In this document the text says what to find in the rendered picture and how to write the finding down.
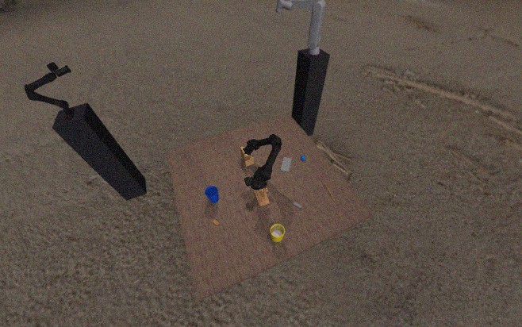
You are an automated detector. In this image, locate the blue plastic cup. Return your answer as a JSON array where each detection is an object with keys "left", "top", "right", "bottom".
[{"left": 205, "top": 186, "right": 218, "bottom": 203}]

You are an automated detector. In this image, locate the yellow cup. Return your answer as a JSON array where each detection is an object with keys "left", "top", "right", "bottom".
[{"left": 271, "top": 224, "right": 285, "bottom": 242}]

